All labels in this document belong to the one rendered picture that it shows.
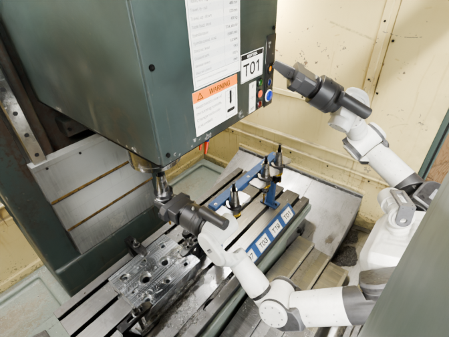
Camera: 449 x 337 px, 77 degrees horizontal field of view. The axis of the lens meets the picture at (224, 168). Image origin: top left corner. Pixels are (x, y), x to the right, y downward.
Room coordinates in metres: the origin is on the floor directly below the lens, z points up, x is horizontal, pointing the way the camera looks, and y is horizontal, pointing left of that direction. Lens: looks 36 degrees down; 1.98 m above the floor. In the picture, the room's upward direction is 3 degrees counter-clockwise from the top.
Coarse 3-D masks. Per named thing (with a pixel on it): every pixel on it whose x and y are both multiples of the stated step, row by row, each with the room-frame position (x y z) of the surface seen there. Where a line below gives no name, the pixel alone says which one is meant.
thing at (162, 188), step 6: (156, 174) 0.72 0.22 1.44; (162, 174) 0.72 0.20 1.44; (156, 180) 0.71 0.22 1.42; (162, 180) 0.70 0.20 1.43; (156, 186) 0.71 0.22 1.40; (162, 186) 0.70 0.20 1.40; (168, 186) 0.72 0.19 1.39; (156, 192) 0.71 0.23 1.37; (162, 192) 0.70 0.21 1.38; (168, 192) 0.71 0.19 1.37
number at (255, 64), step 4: (260, 56) 0.77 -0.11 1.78; (252, 60) 0.74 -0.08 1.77; (256, 60) 0.75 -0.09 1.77; (260, 60) 0.77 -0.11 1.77; (252, 64) 0.74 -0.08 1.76; (256, 64) 0.75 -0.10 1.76; (260, 64) 0.77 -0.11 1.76; (252, 68) 0.74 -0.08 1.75; (256, 68) 0.75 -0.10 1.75; (260, 68) 0.77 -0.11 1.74; (252, 72) 0.74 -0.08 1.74; (256, 72) 0.75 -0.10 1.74
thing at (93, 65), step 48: (0, 0) 0.86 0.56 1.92; (48, 0) 0.67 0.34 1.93; (96, 0) 0.54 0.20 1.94; (144, 0) 0.51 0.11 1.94; (240, 0) 0.70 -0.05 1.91; (48, 48) 0.73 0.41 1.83; (96, 48) 0.57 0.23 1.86; (144, 48) 0.50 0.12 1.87; (240, 48) 0.70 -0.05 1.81; (48, 96) 0.82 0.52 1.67; (96, 96) 0.62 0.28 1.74; (144, 96) 0.50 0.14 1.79; (240, 96) 0.70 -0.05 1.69; (144, 144) 0.52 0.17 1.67; (192, 144) 0.56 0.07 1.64
